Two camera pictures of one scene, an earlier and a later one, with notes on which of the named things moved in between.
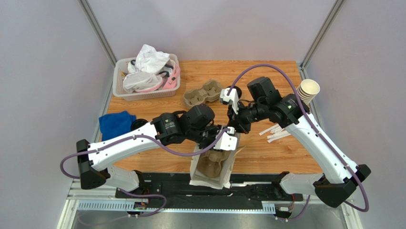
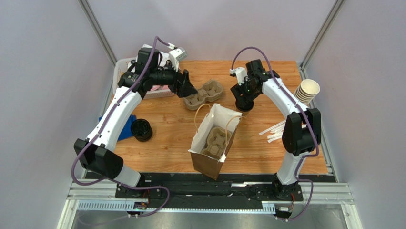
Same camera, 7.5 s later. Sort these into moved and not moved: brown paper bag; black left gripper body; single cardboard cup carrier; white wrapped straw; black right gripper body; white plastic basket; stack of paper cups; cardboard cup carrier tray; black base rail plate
Moved: single cardboard cup carrier; black left gripper body; black right gripper body; brown paper bag
Not moved: white plastic basket; cardboard cup carrier tray; black base rail plate; stack of paper cups; white wrapped straw
